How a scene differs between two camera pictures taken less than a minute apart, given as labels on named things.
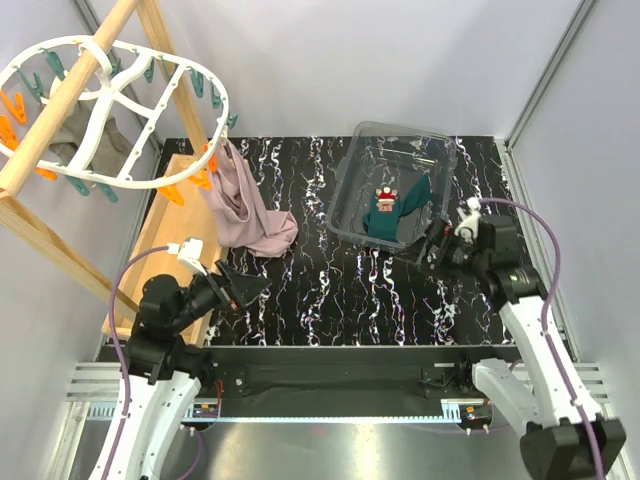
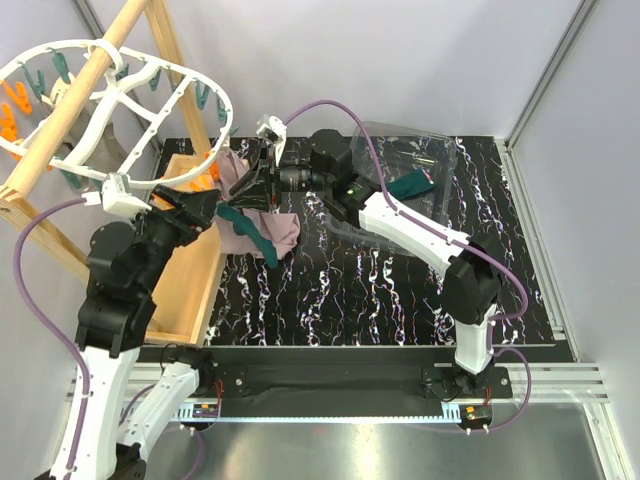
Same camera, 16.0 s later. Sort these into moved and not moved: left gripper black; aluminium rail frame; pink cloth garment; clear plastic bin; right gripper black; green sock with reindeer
Moved: left gripper black; green sock with reindeer; right gripper black
Not moved: aluminium rail frame; pink cloth garment; clear plastic bin
